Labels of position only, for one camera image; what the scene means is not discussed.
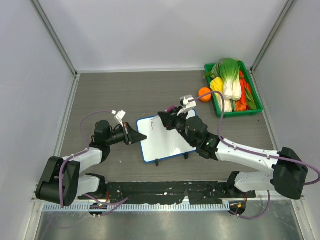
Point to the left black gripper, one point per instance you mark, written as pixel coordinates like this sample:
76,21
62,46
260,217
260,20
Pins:
130,136

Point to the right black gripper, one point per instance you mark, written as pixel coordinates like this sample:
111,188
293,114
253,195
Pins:
167,118

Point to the white marker magenta cap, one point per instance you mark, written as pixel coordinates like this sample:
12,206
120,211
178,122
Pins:
164,115

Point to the blue framed whiteboard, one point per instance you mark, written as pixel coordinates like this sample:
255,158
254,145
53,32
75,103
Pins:
160,144

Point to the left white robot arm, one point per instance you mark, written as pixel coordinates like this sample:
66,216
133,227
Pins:
61,181

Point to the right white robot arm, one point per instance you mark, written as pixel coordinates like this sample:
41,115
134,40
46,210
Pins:
280,171

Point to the orange toy fruit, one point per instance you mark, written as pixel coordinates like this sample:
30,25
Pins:
205,94

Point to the green plastic basket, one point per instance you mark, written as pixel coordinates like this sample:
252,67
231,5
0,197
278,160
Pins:
254,96

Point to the red toy peppers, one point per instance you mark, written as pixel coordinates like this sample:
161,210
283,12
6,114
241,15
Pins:
241,105

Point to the toy bok choy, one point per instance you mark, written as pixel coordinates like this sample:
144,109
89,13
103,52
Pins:
229,73

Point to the green toy pea pods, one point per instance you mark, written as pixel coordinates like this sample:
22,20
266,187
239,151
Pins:
249,99

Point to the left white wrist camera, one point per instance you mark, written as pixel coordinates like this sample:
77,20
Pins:
118,116

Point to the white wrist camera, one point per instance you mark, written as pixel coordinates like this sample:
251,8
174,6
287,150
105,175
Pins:
118,116
187,103

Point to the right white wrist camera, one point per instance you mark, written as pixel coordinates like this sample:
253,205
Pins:
187,103

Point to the wire whiteboard stand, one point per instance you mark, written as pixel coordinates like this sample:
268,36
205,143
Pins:
185,156

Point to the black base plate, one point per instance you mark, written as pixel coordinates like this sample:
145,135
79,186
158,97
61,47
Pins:
173,192

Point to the white slotted cable duct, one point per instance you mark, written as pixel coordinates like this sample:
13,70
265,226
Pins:
96,207

